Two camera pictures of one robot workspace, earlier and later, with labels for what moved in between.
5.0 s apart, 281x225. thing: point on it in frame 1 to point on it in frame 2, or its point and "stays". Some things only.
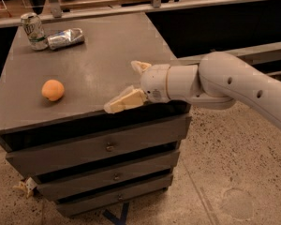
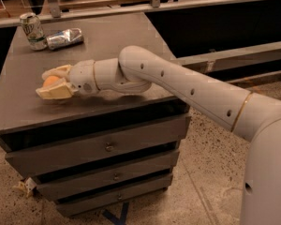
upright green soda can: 35,29 stays
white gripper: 154,82 to 81,76
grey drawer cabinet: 48,113 stays
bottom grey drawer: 80,204 stays
